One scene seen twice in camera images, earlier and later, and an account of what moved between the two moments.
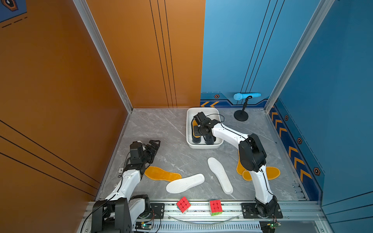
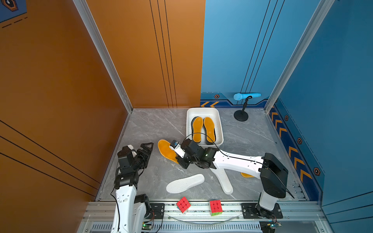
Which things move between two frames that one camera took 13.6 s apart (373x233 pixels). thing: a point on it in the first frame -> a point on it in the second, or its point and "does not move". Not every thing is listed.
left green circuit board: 141,225 does not move
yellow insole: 194,124 does not move
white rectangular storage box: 212,113 does not move
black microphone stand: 241,115 does not move
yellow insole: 154,173 -> 166,151
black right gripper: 196,133 -> 181,162
